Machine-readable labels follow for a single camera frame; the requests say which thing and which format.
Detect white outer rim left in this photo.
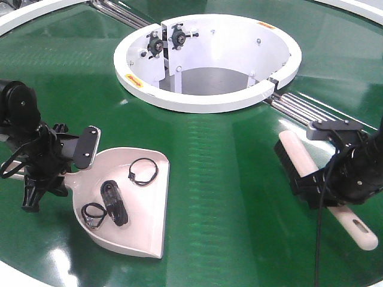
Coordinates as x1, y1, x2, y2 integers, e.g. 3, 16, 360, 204
0, 0, 85, 36

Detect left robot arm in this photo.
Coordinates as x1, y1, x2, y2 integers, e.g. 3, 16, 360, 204
1, 80, 79, 212

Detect white inner conveyor ring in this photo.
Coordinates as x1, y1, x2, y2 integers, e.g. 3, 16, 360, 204
113, 14, 303, 114

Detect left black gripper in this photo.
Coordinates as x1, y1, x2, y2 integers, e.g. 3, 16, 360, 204
0, 123, 80, 213

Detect white rim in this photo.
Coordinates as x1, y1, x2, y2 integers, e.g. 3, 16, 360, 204
314, 0, 382, 26
0, 0, 85, 36

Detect pink hand broom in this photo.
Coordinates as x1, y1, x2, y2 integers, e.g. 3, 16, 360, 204
278, 130, 379, 251

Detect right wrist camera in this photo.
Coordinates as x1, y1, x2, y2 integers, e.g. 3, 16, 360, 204
306, 120, 363, 141

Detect steel rollers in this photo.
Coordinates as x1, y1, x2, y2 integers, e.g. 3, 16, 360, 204
264, 92, 378, 132
88, 1, 151, 29

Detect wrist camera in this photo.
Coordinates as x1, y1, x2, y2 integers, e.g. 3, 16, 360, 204
306, 120, 363, 141
72, 126, 101, 169

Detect pink plastic dustpan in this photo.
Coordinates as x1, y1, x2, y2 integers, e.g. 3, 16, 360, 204
5, 146, 171, 259

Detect right black bearing block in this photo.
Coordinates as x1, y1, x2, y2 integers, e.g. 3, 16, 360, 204
170, 23, 199, 50

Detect black bearing block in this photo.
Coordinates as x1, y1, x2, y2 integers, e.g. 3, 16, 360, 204
147, 31, 164, 58
170, 23, 199, 50

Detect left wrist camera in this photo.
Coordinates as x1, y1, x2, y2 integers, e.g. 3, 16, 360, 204
72, 126, 101, 169

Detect steel rollers top left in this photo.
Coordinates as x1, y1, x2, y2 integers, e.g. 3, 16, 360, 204
88, 1, 151, 29

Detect left black bearing block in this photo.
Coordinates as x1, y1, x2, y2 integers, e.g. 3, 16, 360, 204
147, 31, 164, 58

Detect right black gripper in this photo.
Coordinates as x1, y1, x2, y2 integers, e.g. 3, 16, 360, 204
290, 137, 382, 209

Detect bagged black cable bundle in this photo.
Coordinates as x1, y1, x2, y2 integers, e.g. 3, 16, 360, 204
100, 179, 129, 227

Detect white outer rim right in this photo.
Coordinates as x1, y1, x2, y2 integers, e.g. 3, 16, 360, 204
314, 0, 382, 26

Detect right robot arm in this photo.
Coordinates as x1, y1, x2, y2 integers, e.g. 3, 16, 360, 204
288, 120, 382, 209

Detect steel rollers right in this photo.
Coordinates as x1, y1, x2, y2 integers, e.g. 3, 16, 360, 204
264, 92, 378, 132

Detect thin black wire coil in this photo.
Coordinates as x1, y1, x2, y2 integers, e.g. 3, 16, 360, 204
127, 157, 159, 187

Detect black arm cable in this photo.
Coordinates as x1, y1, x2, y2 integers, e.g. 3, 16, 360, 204
313, 143, 360, 287

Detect small black cable coil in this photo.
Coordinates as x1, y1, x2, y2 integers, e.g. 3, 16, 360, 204
80, 202, 108, 230

